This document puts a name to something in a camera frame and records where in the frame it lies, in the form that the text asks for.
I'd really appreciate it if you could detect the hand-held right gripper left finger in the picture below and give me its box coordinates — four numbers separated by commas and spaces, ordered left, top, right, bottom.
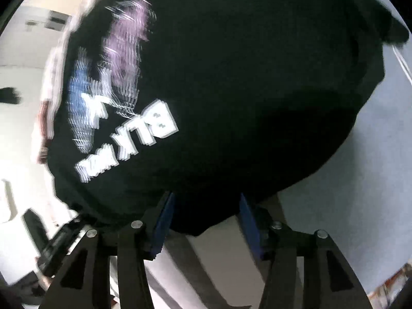
45, 191, 176, 309

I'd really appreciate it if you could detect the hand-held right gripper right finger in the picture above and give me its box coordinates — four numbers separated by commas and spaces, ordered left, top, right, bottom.
239, 192, 371, 309

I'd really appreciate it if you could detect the black printed t-shirt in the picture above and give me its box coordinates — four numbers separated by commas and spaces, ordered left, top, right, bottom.
48, 0, 411, 237

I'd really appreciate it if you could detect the bed with striped sheet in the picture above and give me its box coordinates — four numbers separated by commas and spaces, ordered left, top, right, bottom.
32, 0, 412, 309

